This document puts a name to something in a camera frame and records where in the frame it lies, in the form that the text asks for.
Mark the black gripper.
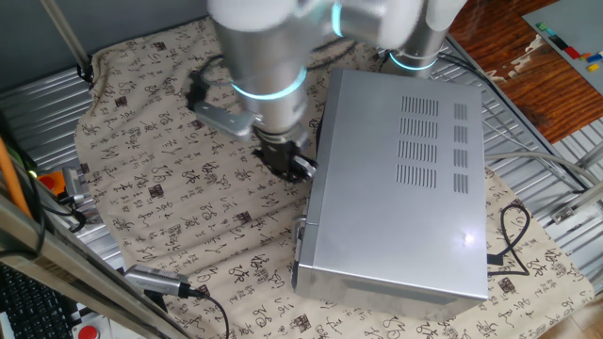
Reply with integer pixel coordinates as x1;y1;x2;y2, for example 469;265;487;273
253;137;318;186

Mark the silver mirrored microwave door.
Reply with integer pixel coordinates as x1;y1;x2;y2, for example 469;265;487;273
292;68;345;237

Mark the silver microwave body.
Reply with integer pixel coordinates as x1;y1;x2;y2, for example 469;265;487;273
290;68;490;324

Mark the beige calligraphy print cloth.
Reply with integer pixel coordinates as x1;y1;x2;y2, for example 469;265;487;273
73;18;596;339

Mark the black pole clamp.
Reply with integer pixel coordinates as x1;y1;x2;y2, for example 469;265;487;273
75;54;96;87

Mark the grey box red mushroom button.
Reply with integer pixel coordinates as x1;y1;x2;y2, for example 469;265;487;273
70;314;120;339

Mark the thin metal pole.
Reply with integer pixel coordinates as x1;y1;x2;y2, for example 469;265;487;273
39;0;93;73

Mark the orange tube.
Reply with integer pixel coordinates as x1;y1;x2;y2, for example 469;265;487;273
0;135;32;219

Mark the black block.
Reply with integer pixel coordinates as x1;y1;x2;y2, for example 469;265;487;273
547;33;570;52

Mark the black keyboard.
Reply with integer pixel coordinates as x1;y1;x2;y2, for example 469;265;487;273
0;262;81;339

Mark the grey board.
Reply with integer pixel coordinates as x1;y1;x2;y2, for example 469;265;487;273
521;0;603;96

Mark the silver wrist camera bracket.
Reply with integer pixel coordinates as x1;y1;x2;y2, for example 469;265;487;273
191;97;266;143

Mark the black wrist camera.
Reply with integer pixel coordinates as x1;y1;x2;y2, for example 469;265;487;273
184;69;212;113

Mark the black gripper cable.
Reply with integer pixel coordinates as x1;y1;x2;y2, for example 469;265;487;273
304;38;360;73

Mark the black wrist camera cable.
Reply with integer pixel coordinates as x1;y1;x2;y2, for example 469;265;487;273
187;52;228;91

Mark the black depth camera cable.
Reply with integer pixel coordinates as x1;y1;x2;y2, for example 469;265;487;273
187;285;231;339

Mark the black microwave power cord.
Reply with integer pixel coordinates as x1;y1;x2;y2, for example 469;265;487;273
485;202;532;278

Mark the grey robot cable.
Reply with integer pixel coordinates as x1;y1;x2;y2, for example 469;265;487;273
481;149;603;187

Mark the aluminium frame bar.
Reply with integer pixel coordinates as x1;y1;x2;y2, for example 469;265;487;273
0;191;190;339

